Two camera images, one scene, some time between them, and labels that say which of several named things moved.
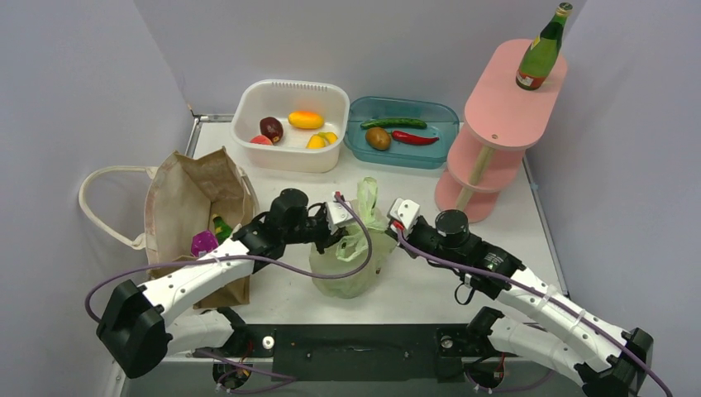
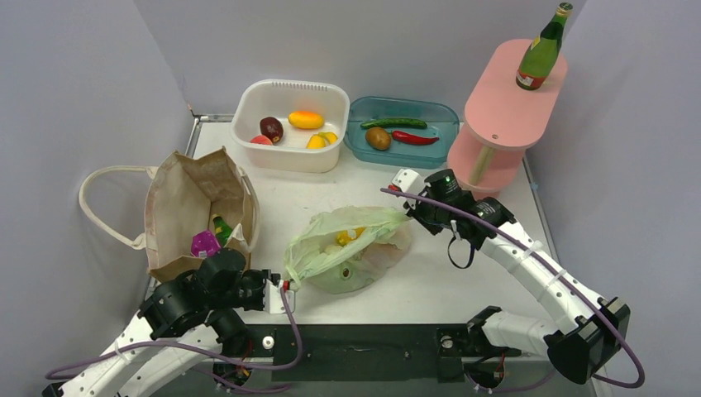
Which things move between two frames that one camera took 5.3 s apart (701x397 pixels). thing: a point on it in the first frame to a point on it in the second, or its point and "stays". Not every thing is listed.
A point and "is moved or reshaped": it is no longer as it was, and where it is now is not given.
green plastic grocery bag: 348,253 is moved or reshaped
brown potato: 378,138 stays
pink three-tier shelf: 501,121 stays
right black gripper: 411,235 to 417,212
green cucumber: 411,123 stays
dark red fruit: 271,127 stays
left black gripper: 327,239 to 265,274
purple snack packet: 203,242 stays
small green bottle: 222,230 stays
